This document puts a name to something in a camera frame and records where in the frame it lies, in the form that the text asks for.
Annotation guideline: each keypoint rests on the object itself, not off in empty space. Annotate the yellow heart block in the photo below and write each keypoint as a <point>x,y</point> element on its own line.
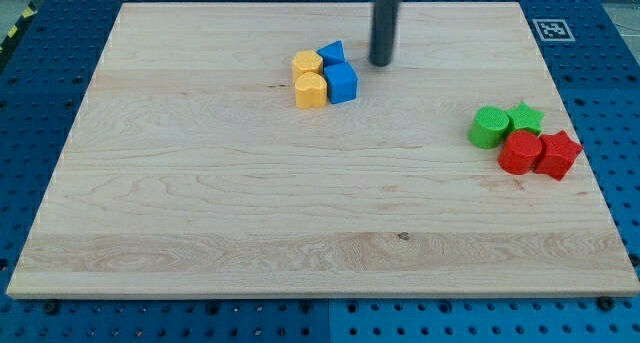
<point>311,91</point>

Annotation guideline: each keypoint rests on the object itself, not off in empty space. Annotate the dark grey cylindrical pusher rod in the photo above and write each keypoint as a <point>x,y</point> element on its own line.
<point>383,31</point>

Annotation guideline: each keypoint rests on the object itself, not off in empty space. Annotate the green cylinder block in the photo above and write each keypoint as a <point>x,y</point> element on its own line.
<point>488,127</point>

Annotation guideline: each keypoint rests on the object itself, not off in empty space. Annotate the red star block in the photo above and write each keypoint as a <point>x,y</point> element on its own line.
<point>559,152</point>

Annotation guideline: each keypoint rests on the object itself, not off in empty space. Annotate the yellow hexagon block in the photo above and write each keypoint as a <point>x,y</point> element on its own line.
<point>306,61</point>

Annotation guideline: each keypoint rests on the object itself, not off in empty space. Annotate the blue triangle block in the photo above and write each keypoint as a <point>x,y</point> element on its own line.
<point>332,54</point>

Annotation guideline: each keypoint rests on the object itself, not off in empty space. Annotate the white fiducial marker tag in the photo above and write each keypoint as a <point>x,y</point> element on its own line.
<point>553,30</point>

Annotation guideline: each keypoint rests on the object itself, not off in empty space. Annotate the green star block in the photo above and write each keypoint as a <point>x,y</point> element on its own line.
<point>523,117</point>

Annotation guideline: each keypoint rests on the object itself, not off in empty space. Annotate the blue cube block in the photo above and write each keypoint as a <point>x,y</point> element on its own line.
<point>342,82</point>

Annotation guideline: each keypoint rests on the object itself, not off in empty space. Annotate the red cylinder block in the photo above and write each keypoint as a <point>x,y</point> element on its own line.
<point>520,151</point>

